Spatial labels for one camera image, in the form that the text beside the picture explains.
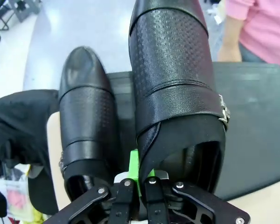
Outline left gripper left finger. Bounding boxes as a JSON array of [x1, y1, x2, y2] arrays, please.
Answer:
[[69, 149, 143, 224]]

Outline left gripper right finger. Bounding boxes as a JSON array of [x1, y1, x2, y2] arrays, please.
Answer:
[[142, 169, 251, 224]]

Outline black shoe stand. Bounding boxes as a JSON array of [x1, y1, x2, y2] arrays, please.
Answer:
[[210, 61, 280, 202]]

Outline person's right hand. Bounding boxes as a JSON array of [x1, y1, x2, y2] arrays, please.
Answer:
[[218, 13, 243, 62]]

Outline black cap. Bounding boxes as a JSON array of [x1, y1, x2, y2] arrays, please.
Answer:
[[28, 163, 59, 215]]

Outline black fabric cover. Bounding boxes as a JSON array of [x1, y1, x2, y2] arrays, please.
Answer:
[[0, 89, 60, 175]]

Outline plastic bag colourful contents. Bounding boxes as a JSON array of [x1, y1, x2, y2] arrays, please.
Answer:
[[3, 163, 46, 224]]

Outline blue jeans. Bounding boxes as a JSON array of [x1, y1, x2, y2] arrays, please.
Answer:
[[238, 42, 273, 63]]

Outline gray plastic stool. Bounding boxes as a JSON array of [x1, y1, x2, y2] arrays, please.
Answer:
[[13, 0, 42, 23]]

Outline person in pink hoodie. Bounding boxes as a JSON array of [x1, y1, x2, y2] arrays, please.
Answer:
[[226, 0, 280, 68]]

